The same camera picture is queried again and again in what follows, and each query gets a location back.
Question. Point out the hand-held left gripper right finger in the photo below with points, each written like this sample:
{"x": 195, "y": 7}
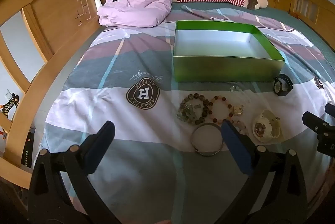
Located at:
{"x": 235, "y": 145}

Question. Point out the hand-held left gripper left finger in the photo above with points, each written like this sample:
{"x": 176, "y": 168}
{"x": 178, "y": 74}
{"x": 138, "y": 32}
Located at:
{"x": 102, "y": 145}

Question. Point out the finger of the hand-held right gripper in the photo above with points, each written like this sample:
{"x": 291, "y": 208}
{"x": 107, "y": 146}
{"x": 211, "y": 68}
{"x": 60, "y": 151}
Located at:
{"x": 312, "y": 120}
{"x": 330, "y": 108}

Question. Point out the metal bangle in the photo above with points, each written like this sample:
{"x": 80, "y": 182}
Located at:
{"x": 206, "y": 154}

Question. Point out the black wrist watch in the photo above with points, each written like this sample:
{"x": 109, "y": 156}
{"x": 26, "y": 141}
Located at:
{"x": 278, "y": 86}

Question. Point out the small clear crystal trinket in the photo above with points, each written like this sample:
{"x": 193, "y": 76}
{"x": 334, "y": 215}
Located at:
{"x": 233, "y": 88}

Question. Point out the green cardboard box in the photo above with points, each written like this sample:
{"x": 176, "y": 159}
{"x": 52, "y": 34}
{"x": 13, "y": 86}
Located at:
{"x": 222, "y": 69}

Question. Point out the black device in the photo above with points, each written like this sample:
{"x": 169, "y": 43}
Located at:
{"x": 28, "y": 148}

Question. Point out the orange black toy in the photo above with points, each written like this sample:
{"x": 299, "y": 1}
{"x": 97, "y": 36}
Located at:
{"x": 9, "y": 105}

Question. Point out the wooden headboard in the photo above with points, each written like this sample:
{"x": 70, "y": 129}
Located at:
{"x": 52, "y": 9}

